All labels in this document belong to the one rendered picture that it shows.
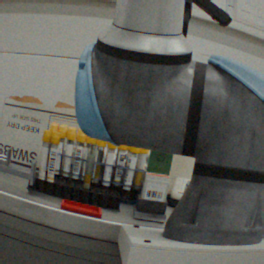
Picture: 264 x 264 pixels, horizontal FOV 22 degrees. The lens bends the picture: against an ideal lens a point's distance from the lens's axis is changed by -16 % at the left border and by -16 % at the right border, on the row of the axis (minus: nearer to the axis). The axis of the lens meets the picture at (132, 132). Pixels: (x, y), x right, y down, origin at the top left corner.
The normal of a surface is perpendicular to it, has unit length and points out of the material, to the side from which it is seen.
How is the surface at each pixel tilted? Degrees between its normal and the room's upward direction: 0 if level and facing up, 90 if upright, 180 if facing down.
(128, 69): 109
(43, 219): 90
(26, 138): 88
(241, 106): 84
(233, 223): 68
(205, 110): 92
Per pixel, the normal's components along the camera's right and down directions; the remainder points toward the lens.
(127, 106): -0.16, 0.36
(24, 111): 0.01, 0.20
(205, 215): -0.43, -0.41
